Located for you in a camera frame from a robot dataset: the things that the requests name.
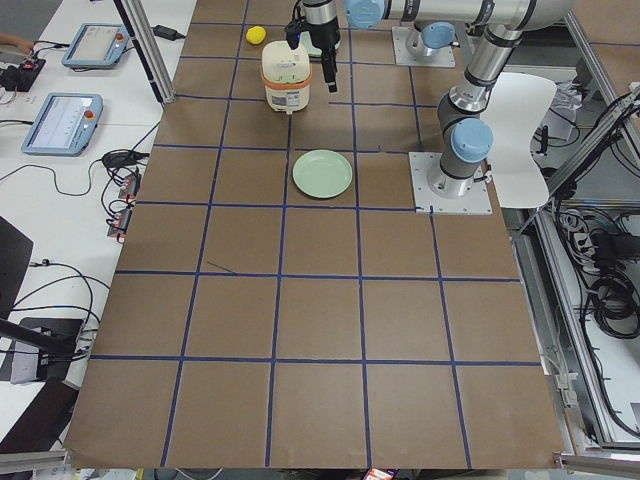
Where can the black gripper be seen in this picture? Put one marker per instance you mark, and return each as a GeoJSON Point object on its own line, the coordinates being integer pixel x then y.
{"type": "Point", "coordinates": [323, 36]}

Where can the white orange rice cooker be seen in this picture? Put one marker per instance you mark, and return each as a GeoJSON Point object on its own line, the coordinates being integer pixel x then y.
{"type": "Point", "coordinates": [286, 76]}

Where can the yellow sponge ball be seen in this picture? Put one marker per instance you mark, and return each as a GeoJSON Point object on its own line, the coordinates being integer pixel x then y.
{"type": "Point", "coordinates": [256, 35]}

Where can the light green plate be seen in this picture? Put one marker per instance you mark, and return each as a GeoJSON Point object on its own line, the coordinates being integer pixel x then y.
{"type": "Point", "coordinates": [322, 174]}

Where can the black power adapter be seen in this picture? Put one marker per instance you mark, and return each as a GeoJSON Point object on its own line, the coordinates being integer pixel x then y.
{"type": "Point", "coordinates": [167, 33]}

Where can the white plastic chair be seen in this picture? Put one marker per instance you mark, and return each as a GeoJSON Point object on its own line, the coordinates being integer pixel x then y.
{"type": "Point", "coordinates": [517, 104]}

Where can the upper blue teach pendant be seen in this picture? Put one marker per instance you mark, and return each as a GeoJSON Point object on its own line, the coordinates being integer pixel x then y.
{"type": "Point", "coordinates": [97, 46]}

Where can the blue teach pendant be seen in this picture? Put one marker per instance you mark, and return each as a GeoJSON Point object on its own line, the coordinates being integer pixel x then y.
{"type": "Point", "coordinates": [64, 125]}
{"type": "Point", "coordinates": [97, 46]}

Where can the brown paper table mat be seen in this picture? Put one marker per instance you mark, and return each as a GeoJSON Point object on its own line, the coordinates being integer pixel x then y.
{"type": "Point", "coordinates": [251, 325]}

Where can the lower blue teach pendant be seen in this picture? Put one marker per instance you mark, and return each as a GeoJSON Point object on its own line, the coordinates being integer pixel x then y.
{"type": "Point", "coordinates": [64, 125]}

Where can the black laptop stand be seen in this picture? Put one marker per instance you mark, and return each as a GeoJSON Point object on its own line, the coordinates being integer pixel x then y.
{"type": "Point", "coordinates": [40, 348]}

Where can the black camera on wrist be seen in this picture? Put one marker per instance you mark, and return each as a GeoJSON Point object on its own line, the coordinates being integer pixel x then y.
{"type": "Point", "coordinates": [295, 27]}

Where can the aluminium frame post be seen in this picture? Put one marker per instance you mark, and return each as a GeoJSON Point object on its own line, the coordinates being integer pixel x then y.
{"type": "Point", "coordinates": [136, 23]}

